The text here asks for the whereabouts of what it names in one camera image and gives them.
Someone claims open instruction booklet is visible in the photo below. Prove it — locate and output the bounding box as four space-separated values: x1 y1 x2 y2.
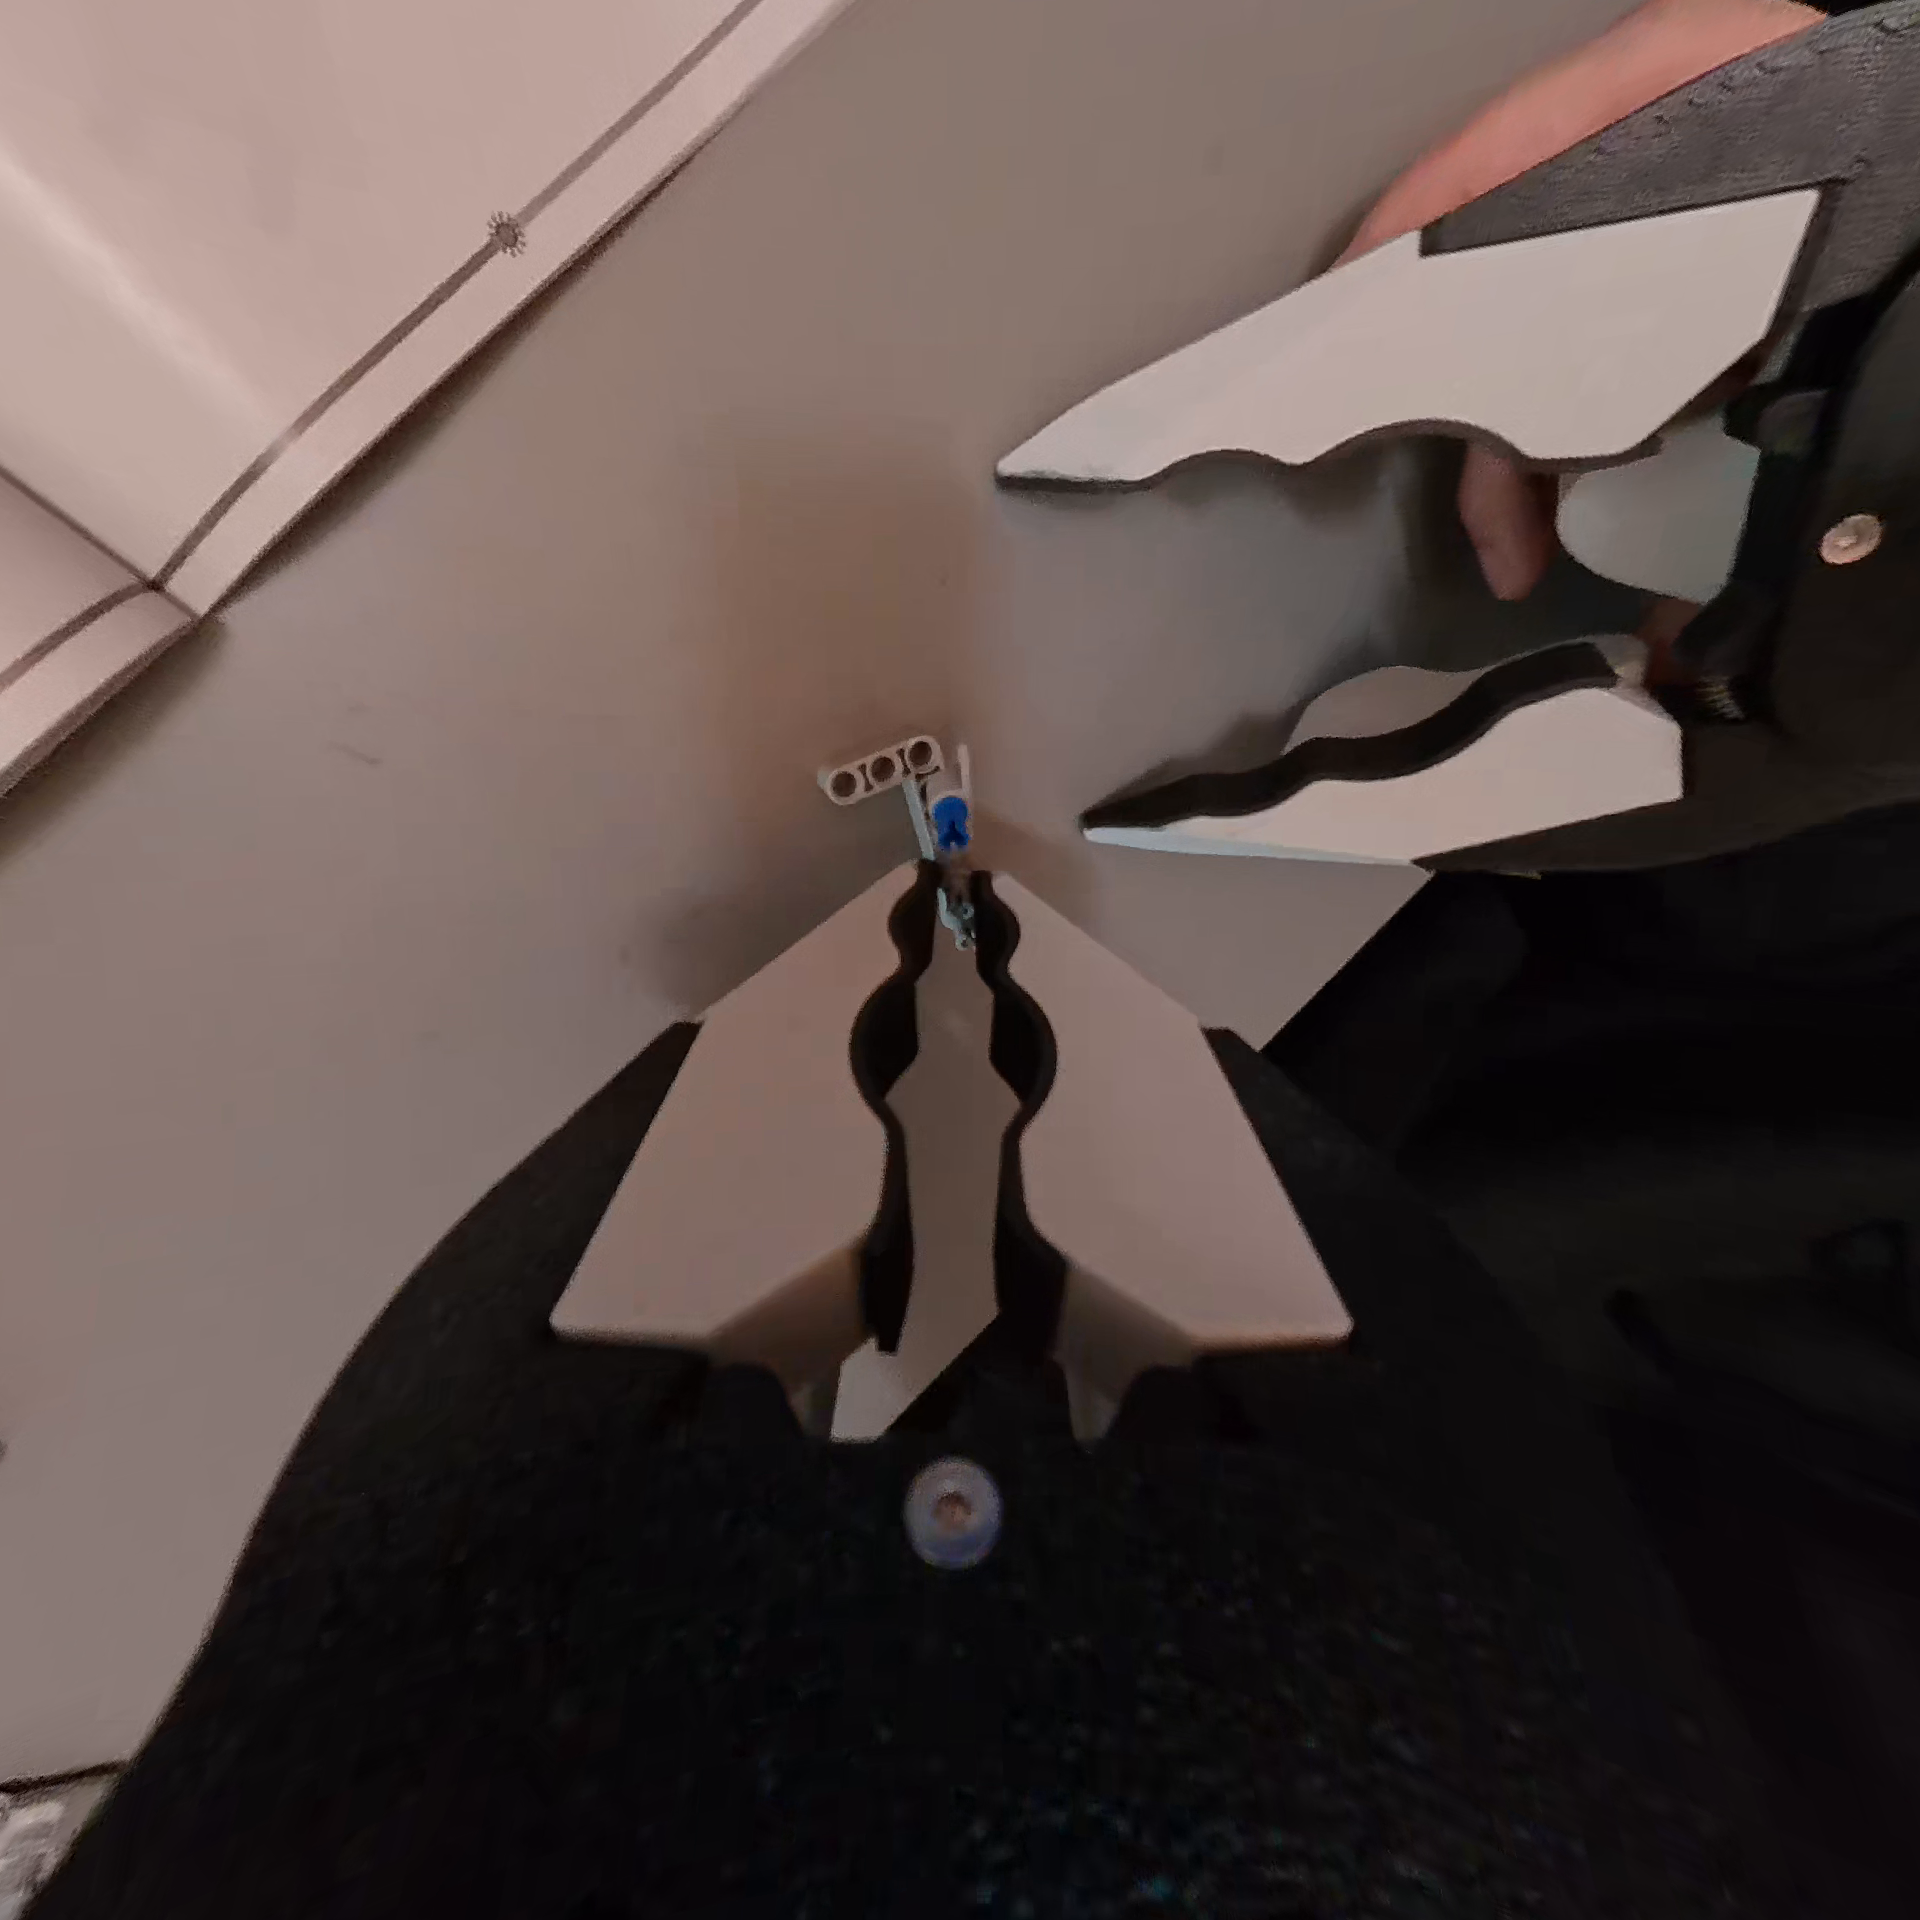
0 0 855 795

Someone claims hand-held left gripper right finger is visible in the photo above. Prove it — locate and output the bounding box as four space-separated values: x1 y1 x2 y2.
971 870 1358 1445

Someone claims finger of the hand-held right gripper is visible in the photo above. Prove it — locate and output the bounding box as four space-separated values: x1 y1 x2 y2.
1077 636 1688 873
998 183 1847 605

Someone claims person's right hand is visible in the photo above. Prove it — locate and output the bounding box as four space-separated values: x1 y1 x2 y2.
1341 0 1830 605

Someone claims small toy brick assembly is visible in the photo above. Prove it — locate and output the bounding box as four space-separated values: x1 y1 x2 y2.
821 736 985 953

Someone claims person's black clothing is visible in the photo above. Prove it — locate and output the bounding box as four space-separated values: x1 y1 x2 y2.
1264 804 1920 1920

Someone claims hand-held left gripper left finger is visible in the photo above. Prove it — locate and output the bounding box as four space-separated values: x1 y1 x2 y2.
552 864 929 1437

